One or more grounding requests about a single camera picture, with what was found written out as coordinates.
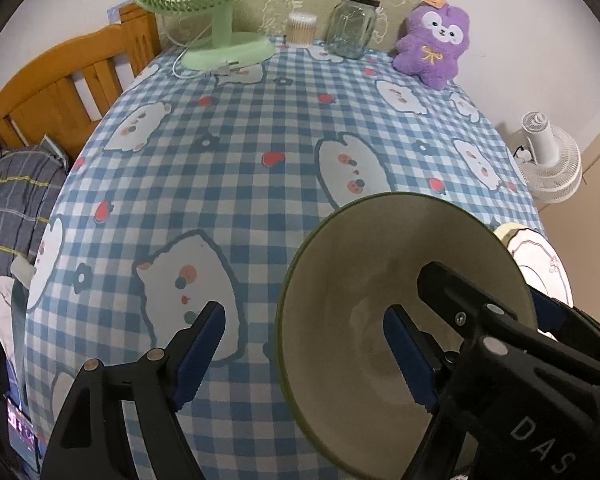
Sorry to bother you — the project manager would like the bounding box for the white crumpled cloth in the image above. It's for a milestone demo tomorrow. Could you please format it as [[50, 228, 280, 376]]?
[[0, 257, 36, 321]]

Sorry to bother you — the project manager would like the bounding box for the clear cotton swab container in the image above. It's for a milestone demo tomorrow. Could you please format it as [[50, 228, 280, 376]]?
[[286, 11, 318, 47]]

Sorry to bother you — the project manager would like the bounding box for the white fan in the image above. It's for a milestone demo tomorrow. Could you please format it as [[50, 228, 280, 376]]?
[[510, 111, 583, 204]]

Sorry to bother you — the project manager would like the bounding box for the cream plate with yellow flowers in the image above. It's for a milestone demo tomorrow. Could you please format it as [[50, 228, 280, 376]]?
[[494, 222, 523, 246]]

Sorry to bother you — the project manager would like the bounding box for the white scalloped plate red trim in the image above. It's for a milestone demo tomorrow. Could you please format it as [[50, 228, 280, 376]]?
[[507, 228, 575, 333]]

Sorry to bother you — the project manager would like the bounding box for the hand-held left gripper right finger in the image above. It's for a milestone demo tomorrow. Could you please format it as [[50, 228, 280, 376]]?
[[383, 305, 462, 480]]

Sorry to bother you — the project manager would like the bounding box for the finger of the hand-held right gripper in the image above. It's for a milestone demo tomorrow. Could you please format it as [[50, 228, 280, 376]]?
[[417, 261, 519, 340], [527, 285, 600, 361]]

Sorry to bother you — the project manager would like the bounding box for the blue checkered printed tablecloth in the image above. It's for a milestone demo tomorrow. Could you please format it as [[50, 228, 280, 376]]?
[[24, 35, 548, 480]]

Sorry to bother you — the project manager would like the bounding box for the grey plaid blanket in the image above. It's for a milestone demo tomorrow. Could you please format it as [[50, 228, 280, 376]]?
[[0, 135, 71, 281]]

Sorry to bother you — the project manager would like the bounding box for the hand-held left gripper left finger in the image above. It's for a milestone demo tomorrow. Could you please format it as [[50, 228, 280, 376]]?
[[40, 301, 227, 480]]

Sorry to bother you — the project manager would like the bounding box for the purple plush toy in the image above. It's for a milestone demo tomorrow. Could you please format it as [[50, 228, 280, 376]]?
[[392, 0, 471, 90]]

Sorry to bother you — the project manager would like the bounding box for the cream bowl with blue flowers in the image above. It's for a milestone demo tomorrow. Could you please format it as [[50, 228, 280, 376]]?
[[275, 191, 538, 478]]

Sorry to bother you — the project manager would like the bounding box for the glass jar with black lid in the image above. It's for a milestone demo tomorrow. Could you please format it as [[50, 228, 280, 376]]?
[[325, 0, 382, 60]]

